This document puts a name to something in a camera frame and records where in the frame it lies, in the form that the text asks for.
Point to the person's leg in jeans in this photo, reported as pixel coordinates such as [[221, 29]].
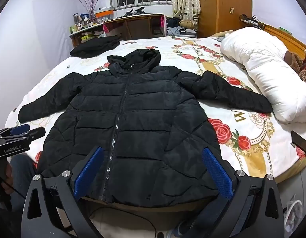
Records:
[[21, 173]]

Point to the black hooded puffer jacket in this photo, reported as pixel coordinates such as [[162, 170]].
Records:
[[133, 119]]

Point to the brown teddy bear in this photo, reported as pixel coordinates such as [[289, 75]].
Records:
[[300, 64]]

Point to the black smartphone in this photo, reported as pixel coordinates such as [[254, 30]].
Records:
[[300, 141]]

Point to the wooden headboard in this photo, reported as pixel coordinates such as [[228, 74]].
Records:
[[281, 33]]

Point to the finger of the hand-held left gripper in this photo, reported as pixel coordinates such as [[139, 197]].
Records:
[[19, 129], [35, 133]]

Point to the wooden wardrobe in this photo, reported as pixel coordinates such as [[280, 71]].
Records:
[[224, 7]]

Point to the group of bottles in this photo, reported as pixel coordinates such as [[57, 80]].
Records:
[[81, 22]]

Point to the white duvet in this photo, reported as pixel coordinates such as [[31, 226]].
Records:
[[267, 62]]

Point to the blue sneaker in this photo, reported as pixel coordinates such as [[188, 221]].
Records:
[[185, 229]]

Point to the wall switch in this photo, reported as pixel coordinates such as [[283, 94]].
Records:
[[231, 10]]

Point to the folded black clothing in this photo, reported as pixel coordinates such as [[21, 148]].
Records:
[[94, 45]]

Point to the grey cloth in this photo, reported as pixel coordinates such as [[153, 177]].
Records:
[[221, 39]]

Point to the orange storage box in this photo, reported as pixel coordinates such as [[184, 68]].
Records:
[[104, 13]]

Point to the wooden desk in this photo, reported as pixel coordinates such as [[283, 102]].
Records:
[[135, 27]]

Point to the pile of clothes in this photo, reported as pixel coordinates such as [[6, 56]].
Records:
[[180, 26]]

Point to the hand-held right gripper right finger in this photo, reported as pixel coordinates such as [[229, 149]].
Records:
[[217, 173]]

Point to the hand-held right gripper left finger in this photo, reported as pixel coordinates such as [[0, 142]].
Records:
[[89, 171]]

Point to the rose print bedsheet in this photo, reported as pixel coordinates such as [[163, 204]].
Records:
[[172, 54]]

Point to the purple flower branches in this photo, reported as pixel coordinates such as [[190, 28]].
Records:
[[89, 2]]

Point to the black stand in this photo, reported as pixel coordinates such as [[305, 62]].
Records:
[[134, 12]]

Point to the person's left hand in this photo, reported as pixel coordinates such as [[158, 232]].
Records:
[[7, 172]]

